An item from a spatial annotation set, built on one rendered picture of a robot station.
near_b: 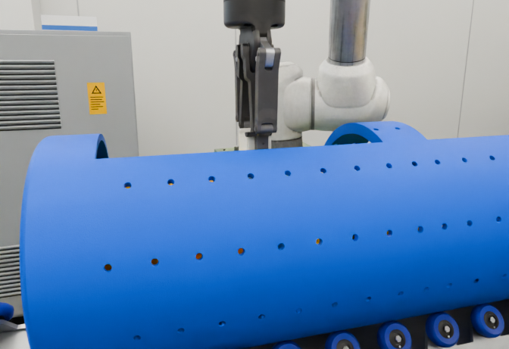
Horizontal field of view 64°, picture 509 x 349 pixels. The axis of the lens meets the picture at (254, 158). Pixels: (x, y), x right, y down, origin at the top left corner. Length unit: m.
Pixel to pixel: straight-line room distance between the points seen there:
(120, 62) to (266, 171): 1.64
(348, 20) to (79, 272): 0.88
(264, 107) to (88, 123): 1.65
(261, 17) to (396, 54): 3.60
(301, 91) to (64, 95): 1.23
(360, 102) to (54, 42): 1.40
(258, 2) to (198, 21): 2.88
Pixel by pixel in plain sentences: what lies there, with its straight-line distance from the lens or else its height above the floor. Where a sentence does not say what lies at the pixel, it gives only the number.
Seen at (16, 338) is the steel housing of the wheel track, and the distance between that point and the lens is 0.74.
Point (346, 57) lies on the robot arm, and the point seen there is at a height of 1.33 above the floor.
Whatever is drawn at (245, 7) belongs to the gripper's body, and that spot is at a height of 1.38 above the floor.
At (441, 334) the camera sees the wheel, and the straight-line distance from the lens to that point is 0.65.
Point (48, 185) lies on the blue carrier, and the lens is 0.44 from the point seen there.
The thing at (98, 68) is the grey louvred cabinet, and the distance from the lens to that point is 2.05.
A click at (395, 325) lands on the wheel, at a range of 0.61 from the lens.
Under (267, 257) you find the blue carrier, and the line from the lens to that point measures 0.43.
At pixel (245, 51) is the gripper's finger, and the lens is 0.51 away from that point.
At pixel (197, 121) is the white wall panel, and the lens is 3.39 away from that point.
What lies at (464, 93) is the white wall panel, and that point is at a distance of 4.60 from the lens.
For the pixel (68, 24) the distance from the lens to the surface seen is 2.22.
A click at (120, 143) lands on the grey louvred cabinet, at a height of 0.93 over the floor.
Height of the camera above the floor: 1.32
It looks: 13 degrees down
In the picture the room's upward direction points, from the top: straight up
